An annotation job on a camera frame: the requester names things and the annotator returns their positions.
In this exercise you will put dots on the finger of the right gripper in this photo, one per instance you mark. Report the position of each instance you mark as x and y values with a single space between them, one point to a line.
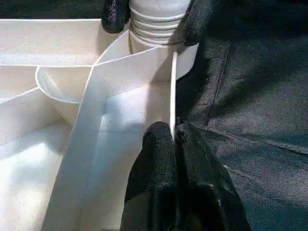
197 21
115 16

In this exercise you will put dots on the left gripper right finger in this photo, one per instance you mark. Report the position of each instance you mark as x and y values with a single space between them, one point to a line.
204 192

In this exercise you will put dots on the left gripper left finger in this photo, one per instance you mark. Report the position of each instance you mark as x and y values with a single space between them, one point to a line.
154 180

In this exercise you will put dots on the white plastic table leg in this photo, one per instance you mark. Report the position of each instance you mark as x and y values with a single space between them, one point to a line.
158 21

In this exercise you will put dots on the white plastic table top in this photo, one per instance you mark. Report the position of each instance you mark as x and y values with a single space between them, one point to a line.
60 120

